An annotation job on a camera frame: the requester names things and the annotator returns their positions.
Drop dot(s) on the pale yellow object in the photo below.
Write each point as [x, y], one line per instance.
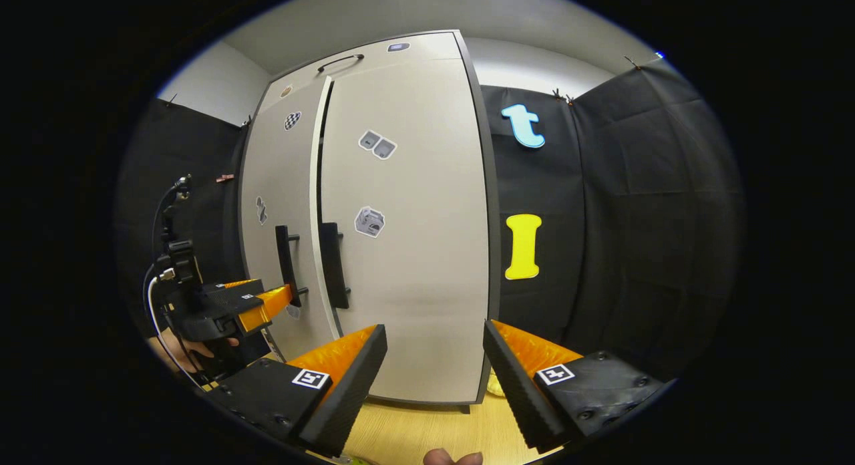
[495, 385]

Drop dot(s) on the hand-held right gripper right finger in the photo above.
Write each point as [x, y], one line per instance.
[516, 391]

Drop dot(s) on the white and grey cabinet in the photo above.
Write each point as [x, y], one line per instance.
[495, 251]

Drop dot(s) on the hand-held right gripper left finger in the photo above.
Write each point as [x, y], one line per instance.
[353, 391]

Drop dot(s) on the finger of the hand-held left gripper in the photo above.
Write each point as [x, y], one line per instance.
[234, 288]
[267, 303]

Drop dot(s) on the white cabinet door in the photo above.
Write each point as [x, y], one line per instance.
[427, 251]
[274, 171]

